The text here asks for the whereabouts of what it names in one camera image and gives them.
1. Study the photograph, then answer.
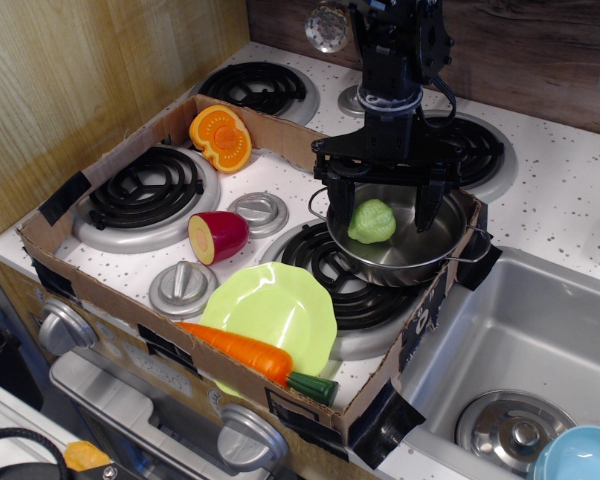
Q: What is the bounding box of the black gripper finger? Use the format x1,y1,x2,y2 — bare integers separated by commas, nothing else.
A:
324,172,355,227
415,183,445,232

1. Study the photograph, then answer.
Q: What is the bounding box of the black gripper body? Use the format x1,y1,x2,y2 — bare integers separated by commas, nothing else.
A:
311,108,464,189

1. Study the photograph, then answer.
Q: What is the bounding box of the green toy broccoli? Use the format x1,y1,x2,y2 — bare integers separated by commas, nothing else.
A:
347,198,397,244

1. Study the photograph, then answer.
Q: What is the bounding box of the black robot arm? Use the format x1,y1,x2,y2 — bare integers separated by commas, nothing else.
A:
304,1,464,231

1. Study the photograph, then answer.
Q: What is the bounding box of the stainless steel pan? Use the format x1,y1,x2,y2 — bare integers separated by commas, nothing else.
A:
312,184,491,287

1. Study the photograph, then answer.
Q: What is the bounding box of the silver stovetop knob back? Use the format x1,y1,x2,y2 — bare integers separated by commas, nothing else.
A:
338,85,365,118

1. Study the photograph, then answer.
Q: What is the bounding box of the silver stovetop knob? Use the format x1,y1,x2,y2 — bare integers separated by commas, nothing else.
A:
149,261,219,320
338,85,365,118
228,192,289,239

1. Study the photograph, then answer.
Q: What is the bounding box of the back right black burner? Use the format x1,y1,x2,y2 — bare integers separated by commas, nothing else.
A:
414,113,518,204

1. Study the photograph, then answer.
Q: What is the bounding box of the black burner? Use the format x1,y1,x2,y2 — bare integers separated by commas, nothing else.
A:
73,145,221,254
414,113,518,204
192,61,320,125
258,220,431,361

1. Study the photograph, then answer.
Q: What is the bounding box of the silver stovetop knob centre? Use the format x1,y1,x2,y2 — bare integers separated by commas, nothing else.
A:
228,192,289,239

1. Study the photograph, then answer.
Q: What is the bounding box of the front right black burner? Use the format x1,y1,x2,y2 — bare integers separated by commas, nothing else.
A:
258,220,431,361

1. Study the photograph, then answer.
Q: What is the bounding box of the back left black burner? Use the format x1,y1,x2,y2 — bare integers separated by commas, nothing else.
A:
192,61,320,125

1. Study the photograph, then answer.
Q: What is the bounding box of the light green plastic plate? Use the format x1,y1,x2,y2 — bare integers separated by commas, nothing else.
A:
200,262,337,376

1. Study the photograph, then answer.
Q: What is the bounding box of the red toy half fruit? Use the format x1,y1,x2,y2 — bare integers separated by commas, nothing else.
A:
188,211,250,266

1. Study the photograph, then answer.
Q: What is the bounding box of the hanging metal strainer ladle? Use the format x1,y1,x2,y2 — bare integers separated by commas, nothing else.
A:
304,1,352,54

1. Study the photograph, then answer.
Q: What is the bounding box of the orange toy pumpkin slice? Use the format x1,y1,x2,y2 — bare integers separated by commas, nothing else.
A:
189,105,252,174

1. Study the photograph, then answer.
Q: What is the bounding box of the orange toy carrot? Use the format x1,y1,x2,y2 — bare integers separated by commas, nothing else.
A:
176,322,339,406

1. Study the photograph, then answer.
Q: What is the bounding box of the stainless steel sink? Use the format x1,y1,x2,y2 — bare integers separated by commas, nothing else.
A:
402,249,600,479

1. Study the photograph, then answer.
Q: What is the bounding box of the silver stovetop knob front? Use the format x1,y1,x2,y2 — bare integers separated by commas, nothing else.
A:
149,261,219,320

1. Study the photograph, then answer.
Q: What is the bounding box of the front left black burner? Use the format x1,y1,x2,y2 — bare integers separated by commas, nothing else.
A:
73,145,221,254

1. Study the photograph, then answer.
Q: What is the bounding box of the silver sink drain plug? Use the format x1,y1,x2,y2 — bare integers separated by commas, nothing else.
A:
454,390,576,477

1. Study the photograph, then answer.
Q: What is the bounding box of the silver oven knob right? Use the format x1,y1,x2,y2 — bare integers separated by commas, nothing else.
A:
216,404,289,472

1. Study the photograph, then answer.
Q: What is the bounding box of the silver oven knob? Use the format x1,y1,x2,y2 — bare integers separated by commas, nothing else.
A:
216,404,289,472
38,298,98,356

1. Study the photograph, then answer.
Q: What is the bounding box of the light blue bowl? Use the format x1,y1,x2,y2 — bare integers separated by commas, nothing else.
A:
526,425,600,480

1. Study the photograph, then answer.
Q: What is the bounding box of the silver oven knob left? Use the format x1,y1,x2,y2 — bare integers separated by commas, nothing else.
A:
38,298,98,356

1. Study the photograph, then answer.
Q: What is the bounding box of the yellow object bottom left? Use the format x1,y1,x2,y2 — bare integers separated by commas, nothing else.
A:
63,440,111,472

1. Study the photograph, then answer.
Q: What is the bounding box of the silver oven door handle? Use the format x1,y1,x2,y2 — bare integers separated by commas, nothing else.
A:
50,353,245,479

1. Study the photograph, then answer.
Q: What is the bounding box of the black cable bottom left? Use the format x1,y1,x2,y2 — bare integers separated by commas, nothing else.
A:
0,427,69,480

